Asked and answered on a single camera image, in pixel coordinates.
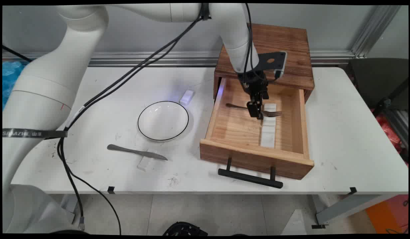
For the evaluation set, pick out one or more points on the dark grey panel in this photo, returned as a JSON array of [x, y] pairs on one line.
[[374, 79]]

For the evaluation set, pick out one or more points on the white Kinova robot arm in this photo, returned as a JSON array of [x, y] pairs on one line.
[[42, 83]]

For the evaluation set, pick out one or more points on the grey table leg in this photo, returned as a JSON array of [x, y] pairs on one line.
[[344, 207]]

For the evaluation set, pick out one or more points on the orange box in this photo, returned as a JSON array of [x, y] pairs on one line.
[[387, 215]]

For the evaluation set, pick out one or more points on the horizontal aluminium frame rail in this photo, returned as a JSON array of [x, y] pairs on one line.
[[191, 59]]

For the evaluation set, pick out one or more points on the white ceramic cutlery rest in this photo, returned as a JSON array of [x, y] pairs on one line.
[[268, 137], [271, 107], [144, 165], [186, 97]]

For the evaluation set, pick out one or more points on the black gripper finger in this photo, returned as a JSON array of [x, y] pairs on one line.
[[264, 95], [254, 108]]

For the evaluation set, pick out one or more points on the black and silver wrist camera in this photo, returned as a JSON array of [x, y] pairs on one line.
[[271, 61]]

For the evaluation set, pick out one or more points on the slanted aluminium frame post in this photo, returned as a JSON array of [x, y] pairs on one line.
[[374, 30]]

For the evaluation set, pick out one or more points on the silver serrated table knife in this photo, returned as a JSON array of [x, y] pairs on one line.
[[125, 149]]

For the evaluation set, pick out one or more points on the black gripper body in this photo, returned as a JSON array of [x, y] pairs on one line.
[[255, 83]]

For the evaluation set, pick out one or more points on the black tape piece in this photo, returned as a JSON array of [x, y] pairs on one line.
[[318, 226], [353, 191], [111, 190]]

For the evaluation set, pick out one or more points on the red plastic bag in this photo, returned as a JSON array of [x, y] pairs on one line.
[[389, 131]]

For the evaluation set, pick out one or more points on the blue plastic bag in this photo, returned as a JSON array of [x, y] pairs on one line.
[[10, 79]]

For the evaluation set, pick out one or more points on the silver metal fork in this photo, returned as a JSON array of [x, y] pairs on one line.
[[236, 106]]

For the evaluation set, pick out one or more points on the dark wooden drawer cabinet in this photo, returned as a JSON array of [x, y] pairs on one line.
[[281, 43]]

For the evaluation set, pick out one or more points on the white plate with black rim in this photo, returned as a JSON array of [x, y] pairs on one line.
[[163, 121]]

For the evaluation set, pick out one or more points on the black round floor device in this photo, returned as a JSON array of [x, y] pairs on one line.
[[183, 229]]

